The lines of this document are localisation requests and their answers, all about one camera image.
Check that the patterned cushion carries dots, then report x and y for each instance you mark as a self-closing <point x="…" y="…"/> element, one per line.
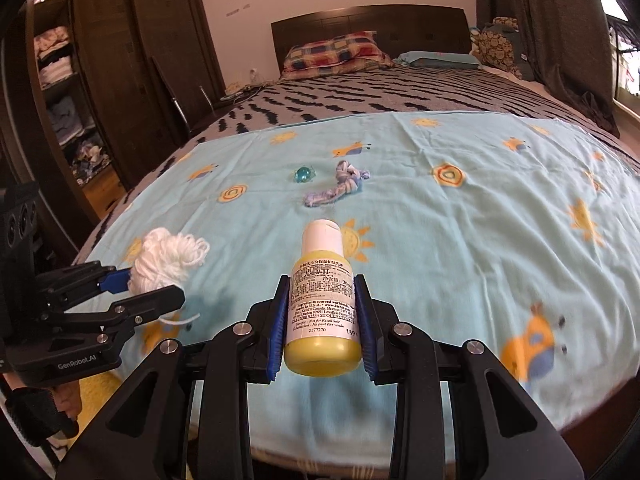
<point x="500" y="45"/>

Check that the light blue printed blanket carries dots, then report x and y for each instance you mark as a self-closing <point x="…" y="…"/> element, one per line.
<point x="450" y="260"/>

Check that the blue glass marble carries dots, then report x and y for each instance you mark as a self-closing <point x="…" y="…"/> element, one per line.
<point x="302" y="175"/>

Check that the yellow bottle with white cap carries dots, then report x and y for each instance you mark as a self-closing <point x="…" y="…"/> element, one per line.
<point x="322" y="355"/>

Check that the light blue folded clothes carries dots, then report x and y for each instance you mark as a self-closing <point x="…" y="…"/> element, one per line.
<point x="65" y="117"/>

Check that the white yarn ball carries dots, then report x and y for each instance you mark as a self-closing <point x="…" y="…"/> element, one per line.
<point x="160" y="260"/>

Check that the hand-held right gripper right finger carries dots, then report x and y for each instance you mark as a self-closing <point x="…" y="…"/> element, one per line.
<point x="369" y="332"/>

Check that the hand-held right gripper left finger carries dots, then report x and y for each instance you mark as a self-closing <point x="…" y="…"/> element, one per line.
<point x="277" y="332"/>

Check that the window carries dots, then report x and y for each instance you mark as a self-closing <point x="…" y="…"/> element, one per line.
<point x="627" y="60"/>

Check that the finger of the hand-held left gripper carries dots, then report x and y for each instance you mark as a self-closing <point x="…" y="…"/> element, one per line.
<point x="115" y="281"/>
<point x="150" y="301"/>

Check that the dark wooden headboard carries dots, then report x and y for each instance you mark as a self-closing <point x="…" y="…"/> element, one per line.
<point x="375" y="20"/>

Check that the pale folded clothes stack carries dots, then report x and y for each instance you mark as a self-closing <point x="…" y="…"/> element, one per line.
<point x="52" y="55"/>

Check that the dark printed folded clothes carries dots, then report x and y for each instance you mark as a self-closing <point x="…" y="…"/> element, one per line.
<point x="90" y="157"/>

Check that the dark brown curtain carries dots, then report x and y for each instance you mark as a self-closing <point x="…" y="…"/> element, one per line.
<point x="555" y="35"/>

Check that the white wall socket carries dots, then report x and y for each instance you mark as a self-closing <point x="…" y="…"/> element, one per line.
<point x="254" y="74"/>

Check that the teal pillow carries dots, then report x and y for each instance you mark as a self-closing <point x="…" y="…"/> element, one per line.
<point x="435" y="59"/>

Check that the dark wooden wardrobe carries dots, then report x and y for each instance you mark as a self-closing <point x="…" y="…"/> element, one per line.
<point x="150" y="35"/>

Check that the chrome tube chair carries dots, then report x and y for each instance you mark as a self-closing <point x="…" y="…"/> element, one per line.
<point x="181" y="114"/>

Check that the person's left hand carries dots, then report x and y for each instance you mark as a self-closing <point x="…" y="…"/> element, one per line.
<point x="67" y="400"/>

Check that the plaid pillow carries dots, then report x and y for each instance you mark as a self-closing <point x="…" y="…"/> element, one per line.
<point x="335" y="55"/>

